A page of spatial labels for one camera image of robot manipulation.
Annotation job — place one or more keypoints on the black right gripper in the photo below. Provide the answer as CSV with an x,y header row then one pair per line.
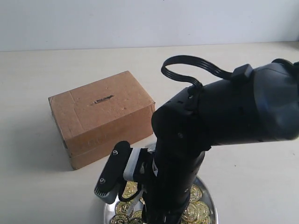
x,y
146,179

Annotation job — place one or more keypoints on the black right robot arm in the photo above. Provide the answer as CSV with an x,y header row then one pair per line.
x,y
248,105

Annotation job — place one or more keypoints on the brown cardboard box with slot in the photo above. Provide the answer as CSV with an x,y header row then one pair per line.
x,y
92,118

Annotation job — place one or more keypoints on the gold coin far left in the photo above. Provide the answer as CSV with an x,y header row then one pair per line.
x,y
130,189

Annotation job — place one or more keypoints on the round silver metal plate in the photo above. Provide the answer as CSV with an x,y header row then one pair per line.
x,y
109,209

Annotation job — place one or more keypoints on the gold coin bottom middle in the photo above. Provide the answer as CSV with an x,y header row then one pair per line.
x,y
136,218

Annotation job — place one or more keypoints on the gold coin lower left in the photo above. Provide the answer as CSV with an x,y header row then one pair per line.
x,y
124,208

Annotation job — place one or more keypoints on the gold coin bottom left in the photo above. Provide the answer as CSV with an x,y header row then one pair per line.
x,y
119,219

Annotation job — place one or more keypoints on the gold coin right large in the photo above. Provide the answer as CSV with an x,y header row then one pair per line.
x,y
195,194

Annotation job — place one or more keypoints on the gold coin front right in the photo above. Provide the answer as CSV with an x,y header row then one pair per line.
x,y
190,214

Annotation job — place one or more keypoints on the gold coin right edge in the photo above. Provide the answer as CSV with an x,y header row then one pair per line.
x,y
203,209

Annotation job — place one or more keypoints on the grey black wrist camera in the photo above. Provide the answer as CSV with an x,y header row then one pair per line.
x,y
118,169

